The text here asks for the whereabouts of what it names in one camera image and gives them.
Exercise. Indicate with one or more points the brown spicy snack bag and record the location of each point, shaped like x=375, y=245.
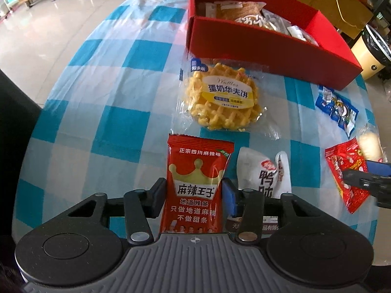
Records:
x=248, y=13

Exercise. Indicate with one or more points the large white bread package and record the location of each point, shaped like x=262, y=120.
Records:
x=210, y=10

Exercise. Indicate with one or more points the blue white checkered tablecloth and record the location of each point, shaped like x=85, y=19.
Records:
x=105, y=125

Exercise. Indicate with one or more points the cream trash bin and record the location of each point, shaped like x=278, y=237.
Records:
x=372, y=52

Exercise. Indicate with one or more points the red cardboard box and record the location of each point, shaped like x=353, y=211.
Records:
x=330, y=62

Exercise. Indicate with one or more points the red spicy strip packet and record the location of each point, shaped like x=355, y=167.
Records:
x=195, y=169

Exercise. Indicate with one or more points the white bun clear wrapper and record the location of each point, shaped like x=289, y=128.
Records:
x=369, y=142

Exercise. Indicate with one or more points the waffle snack clear package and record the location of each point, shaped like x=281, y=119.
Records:
x=222, y=95

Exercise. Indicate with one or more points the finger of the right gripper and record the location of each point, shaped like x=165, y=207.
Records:
x=379, y=168
x=378, y=186

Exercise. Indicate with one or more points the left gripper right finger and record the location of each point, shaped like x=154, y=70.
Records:
x=293, y=214

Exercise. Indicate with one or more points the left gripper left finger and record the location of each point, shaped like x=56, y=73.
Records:
x=136, y=207

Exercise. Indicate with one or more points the white duck snack packet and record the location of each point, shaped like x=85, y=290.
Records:
x=258, y=172

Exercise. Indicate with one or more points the blue candy packet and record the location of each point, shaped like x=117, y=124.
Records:
x=338, y=108

